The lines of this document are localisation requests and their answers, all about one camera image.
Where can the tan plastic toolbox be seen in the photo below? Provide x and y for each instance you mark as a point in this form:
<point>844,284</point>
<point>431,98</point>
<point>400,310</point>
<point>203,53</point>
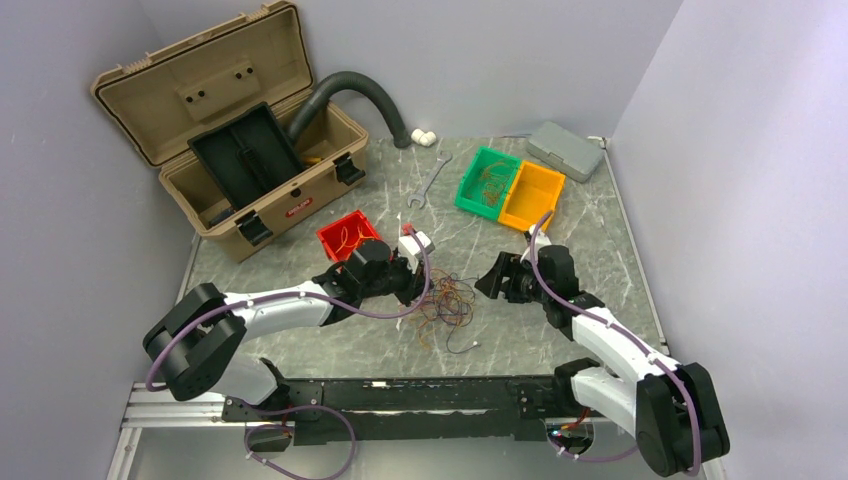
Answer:
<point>209,79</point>

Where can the silver open-end wrench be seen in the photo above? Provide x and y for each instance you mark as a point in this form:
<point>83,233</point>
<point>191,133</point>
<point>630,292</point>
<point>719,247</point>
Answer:
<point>418,198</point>

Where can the red plastic bin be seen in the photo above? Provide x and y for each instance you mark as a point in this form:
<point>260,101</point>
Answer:
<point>342,237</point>

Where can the white pipe fitting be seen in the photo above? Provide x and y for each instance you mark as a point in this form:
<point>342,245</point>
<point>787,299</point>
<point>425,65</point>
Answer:
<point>423,138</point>

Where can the orange plastic bin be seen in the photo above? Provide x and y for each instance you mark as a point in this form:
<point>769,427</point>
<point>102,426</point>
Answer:
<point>534,191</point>

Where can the grey plastic case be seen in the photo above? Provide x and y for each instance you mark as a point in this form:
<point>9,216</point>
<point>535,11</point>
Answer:
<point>576,157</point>

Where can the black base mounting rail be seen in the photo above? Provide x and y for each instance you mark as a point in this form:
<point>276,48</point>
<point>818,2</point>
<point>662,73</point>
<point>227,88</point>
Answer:
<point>321,411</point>

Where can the black toolbox tray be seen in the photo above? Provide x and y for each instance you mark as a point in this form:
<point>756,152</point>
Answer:
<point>249,156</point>

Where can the aluminium extrusion frame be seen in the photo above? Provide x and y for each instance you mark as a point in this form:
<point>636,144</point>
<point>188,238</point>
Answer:
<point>153,410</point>

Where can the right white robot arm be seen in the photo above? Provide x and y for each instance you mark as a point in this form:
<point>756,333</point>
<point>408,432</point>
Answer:
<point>670,409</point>

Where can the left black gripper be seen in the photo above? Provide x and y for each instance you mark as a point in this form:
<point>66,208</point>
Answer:
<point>415,283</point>

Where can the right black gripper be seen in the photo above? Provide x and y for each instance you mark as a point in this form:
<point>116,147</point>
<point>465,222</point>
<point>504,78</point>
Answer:
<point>490,284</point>

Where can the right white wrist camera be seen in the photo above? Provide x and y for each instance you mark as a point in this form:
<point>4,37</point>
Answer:
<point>536,239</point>

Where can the green plastic bin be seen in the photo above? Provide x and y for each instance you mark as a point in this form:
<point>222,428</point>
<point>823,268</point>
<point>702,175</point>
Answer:
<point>484,185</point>

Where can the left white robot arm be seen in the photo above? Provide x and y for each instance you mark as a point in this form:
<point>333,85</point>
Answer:
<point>194,347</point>

